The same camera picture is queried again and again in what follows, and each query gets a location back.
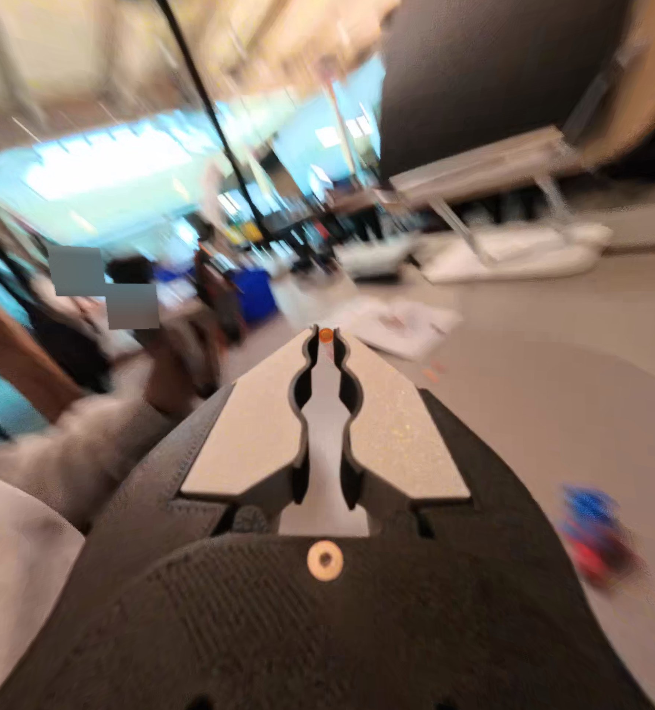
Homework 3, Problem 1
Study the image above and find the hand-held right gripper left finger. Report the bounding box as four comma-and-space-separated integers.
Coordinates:
179, 325, 318, 533

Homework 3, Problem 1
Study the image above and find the white metal stand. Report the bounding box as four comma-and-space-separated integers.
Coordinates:
388, 125, 617, 285

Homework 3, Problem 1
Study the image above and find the person's grey hoodie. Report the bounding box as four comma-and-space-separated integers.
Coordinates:
0, 471, 90, 710

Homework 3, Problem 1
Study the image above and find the person's left forearm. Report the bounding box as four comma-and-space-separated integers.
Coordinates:
0, 355, 184, 533

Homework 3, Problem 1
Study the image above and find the long black pole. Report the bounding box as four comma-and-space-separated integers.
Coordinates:
155, 0, 275, 246

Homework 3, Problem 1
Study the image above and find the lego instruction booklet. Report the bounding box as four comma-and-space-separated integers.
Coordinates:
327, 302, 464, 361

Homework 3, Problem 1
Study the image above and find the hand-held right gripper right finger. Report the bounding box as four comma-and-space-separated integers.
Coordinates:
333, 326, 473, 532

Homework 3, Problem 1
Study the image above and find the person's left hand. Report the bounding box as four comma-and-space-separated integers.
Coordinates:
141, 313, 225, 414

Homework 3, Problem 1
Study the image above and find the blue plastic bin white tag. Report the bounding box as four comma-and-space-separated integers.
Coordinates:
232, 268, 281, 325

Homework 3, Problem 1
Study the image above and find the wooden pillar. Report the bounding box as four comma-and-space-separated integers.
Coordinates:
0, 283, 87, 425

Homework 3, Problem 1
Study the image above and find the blue red lego minifigure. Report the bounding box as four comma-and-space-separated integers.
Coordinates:
557, 483, 641, 590

